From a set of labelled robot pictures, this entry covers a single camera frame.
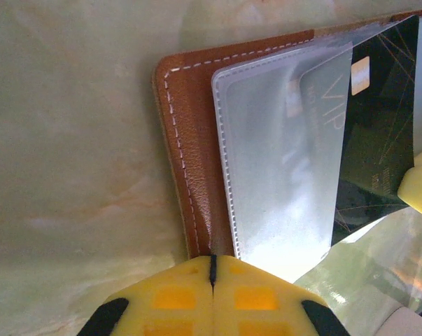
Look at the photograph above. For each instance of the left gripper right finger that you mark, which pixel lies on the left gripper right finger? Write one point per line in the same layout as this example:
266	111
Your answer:
259	301

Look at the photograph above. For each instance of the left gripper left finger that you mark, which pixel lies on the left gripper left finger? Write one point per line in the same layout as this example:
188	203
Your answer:
168	301

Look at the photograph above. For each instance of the black VIP credit card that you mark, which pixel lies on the black VIP credit card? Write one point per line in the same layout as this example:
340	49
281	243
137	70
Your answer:
378	140

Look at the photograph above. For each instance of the brown leather card holder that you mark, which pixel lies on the brown leather card holder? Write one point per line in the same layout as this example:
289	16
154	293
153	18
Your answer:
193	122

